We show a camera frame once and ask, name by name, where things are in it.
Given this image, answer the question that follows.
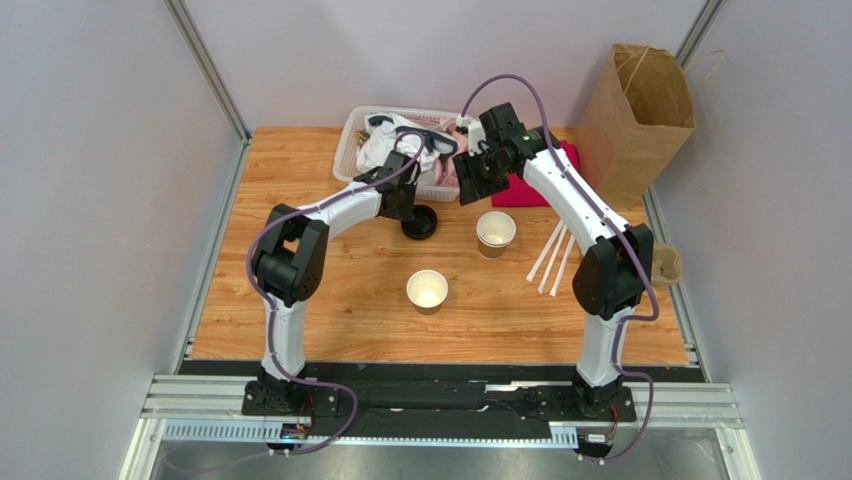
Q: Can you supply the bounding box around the paper coffee cup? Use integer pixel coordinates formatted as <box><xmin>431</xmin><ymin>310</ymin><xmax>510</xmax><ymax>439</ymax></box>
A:
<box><xmin>406</xmin><ymin>270</ymin><xmax>449</xmax><ymax>315</ymax></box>
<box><xmin>476</xmin><ymin>211</ymin><xmax>517</xmax><ymax>260</ymax></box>

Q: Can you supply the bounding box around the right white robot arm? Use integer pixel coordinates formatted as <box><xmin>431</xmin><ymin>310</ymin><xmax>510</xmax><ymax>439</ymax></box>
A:
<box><xmin>454</xmin><ymin>103</ymin><xmax>654</xmax><ymax>418</ymax></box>

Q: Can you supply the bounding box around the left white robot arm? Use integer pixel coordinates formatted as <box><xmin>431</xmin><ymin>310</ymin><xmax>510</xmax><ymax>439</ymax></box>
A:
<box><xmin>246</xmin><ymin>151</ymin><xmax>420</xmax><ymax>414</ymax></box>

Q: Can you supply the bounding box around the black lid on table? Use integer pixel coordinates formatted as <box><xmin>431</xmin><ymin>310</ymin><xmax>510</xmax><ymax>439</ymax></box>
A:
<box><xmin>400</xmin><ymin>204</ymin><xmax>438</xmax><ymax>240</ymax></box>

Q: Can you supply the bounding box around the red folded cloth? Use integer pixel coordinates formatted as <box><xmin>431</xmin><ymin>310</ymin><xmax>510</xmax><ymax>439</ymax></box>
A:
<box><xmin>491</xmin><ymin>141</ymin><xmax>580</xmax><ymax>208</ymax></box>

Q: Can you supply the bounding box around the white cloth in basket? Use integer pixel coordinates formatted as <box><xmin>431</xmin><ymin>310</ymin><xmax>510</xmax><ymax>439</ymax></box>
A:
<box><xmin>356</xmin><ymin>125</ymin><xmax>441</xmax><ymax>186</ymax></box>

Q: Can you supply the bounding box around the white plastic basket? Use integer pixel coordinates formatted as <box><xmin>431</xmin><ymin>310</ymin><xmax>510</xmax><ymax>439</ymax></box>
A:
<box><xmin>333</xmin><ymin>106</ymin><xmax>468</xmax><ymax>203</ymax></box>

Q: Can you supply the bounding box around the white wrapped straw left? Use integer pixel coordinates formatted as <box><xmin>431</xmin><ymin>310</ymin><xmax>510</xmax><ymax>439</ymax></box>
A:
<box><xmin>526</xmin><ymin>220</ymin><xmax>565</xmax><ymax>282</ymax></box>

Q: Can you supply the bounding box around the white wrapped straw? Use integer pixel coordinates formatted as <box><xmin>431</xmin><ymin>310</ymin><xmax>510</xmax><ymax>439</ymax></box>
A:
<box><xmin>537</xmin><ymin>229</ymin><xmax>571</xmax><ymax>295</ymax></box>
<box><xmin>549</xmin><ymin>235</ymin><xmax>576</xmax><ymax>297</ymax></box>
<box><xmin>526</xmin><ymin>220</ymin><xmax>565</xmax><ymax>282</ymax></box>

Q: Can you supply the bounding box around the white wrapped straw middle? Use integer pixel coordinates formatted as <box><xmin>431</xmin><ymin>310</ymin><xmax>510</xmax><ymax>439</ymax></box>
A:
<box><xmin>537</xmin><ymin>229</ymin><xmax>571</xmax><ymax>295</ymax></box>

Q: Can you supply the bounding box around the white wrapped straw right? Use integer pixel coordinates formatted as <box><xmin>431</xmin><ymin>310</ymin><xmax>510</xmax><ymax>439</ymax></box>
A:
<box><xmin>549</xmin><ymin>235</ymin><xmax>576</xmax><ymax>297</ymax></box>

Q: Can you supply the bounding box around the brown paper bag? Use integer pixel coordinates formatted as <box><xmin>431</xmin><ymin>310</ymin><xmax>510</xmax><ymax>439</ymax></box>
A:
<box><xmin>576</xmin><ymin>43</ymin><xmax>696</xmax><ymax>210</ymax></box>

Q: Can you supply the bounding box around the brown cardboard cup carrier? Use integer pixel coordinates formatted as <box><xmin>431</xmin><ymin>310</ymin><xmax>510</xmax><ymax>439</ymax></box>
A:
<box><xmin>651</xmin><ymin>242</ymin><xmax>683</xmax><ymax>288</ymax></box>

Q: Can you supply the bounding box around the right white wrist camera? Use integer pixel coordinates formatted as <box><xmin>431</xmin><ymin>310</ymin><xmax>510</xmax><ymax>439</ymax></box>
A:
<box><xmin>455</xmin><ymin>115</ymin><xmax>487</xmax><ymax>156</ymax></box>

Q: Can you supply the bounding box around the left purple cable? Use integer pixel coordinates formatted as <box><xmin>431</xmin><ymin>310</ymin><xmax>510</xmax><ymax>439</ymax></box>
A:
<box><xmin>246</xmin><ymin>130</ymin><xmax>427</xmax><ymax>457</ymax></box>

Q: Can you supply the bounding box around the purple cable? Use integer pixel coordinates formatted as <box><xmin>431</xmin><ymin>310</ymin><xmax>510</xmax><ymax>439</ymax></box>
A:
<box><xmin>460</xmin><ymin>73</ymin><xmax>662</xmax><ymax>465</ymax></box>
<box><xmin>246</xmin><ymin>130</ymin><xmax>427</xmax><ymax>457</ymax></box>

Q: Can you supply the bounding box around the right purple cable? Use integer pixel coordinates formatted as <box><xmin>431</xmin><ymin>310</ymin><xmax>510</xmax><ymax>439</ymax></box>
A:
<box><xmin>460</xmin><ymin>73</ymin><xmax>662</xmax><ymax>465</ymax></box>

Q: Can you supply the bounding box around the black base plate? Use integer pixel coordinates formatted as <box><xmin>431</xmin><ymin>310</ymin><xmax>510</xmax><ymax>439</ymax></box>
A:
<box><xmin>177</xmin><ymin>360</ymin><xmax>703</xmax><ymax>443</ymax></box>

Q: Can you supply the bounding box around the aluminium frame rail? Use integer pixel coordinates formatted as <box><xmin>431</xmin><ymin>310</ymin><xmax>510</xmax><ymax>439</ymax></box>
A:
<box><xmin>119</xmin><ymin>374</ymin><xmax>761</xmax><ymax>479</ymax></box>

